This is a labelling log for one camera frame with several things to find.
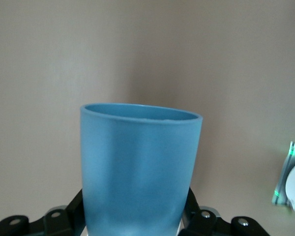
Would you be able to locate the blue plastic cup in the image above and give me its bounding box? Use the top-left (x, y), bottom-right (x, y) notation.
top-left (79, 103), bottom-right (203, 236)

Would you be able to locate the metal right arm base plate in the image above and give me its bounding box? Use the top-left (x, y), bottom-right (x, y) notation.
top-left (271, 141), bottom-right (295, 209)

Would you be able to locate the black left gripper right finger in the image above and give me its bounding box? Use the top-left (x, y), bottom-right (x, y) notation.
top-left (179, 188), bottom-right (268, 236)

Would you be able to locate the brown table cover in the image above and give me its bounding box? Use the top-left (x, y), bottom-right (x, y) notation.
top-left (0, 0), bottom-right (295, 236)

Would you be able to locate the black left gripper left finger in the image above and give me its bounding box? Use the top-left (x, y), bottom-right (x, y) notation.
top-left (0, 188), bottom-right (88, 236)

